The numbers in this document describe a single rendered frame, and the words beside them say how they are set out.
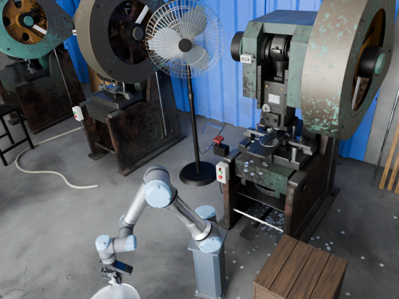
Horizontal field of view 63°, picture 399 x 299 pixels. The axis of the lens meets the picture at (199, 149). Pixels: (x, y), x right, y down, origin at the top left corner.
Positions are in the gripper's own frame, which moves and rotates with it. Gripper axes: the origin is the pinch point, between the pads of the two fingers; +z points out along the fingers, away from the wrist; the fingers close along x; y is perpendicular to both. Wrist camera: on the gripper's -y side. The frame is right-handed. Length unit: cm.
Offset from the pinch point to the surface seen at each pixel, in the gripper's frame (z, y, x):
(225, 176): -20, -56, -71
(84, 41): -100, 47, -131
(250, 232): 19, -73, -57
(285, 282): 0, -89, -5
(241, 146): -33, -67, -87
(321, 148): -27, -123, -92
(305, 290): 0, -99, 0
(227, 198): 4, -57, -76
